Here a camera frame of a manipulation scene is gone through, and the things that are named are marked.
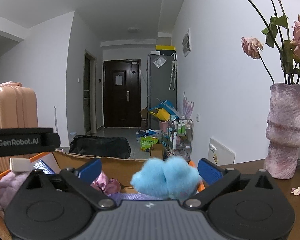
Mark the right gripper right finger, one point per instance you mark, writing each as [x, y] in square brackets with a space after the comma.
[219, 182]

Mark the purple drawstring pouch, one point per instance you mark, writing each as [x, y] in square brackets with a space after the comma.
[119, 197]

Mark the small blue box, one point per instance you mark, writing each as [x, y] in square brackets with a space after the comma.
[41, 165]

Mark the grey refrigerator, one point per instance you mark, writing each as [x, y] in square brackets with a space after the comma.
[158, 81]

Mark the yellow box on fridge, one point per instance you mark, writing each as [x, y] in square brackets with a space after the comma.
[165, 50]

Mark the pink satin scrunchie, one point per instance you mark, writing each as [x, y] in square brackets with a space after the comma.
[104, 184]

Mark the black floor bag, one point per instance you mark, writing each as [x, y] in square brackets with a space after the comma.
[115, 147]

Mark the pink ribbed suitcase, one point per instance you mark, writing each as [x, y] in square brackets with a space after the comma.
[18, 106]

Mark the wire trolley with bottles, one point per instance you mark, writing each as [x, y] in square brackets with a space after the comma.
[177, 137]

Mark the dark entrance door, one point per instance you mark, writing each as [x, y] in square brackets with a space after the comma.
[122, 93]

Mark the fallen rose petal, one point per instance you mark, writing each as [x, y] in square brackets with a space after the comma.
[296, 191]

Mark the dried pink roses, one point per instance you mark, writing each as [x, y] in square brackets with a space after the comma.
[285, 38]

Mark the white rectangular block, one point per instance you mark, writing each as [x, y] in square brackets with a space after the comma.
[20, 165]

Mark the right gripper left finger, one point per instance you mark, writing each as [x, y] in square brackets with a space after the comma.
[80, 179]

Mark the pink textured vase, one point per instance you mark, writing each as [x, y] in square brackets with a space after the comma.
[283, 131]

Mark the red cardboard box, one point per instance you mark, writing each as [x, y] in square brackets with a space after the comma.
[120, 169]

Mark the light blue plush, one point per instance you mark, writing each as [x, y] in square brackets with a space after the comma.
[172, 178]

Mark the lilac fluffy towel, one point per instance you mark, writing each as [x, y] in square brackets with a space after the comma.
[9, 186]

